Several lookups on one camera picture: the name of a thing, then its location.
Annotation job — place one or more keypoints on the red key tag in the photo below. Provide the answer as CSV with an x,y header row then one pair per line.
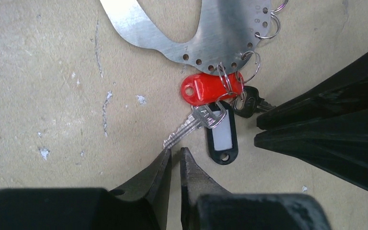
x,y
200,89

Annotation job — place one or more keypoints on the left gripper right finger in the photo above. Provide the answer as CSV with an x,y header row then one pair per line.
x,y
194,183

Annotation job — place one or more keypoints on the metal key organizer plate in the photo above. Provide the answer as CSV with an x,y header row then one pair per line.
x,y
228,32

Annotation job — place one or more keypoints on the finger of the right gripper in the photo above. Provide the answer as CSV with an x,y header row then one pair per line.
x,y
337,145
344,92

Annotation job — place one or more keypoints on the silver key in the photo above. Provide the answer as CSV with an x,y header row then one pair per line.
x,y
201,116

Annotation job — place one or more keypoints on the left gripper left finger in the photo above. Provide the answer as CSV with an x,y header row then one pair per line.
x,y
143,200

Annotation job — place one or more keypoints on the black head key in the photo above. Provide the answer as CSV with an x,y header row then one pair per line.
x,y
249,103

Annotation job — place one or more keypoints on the black key tag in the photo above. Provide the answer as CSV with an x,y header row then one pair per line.
x,y
222,143

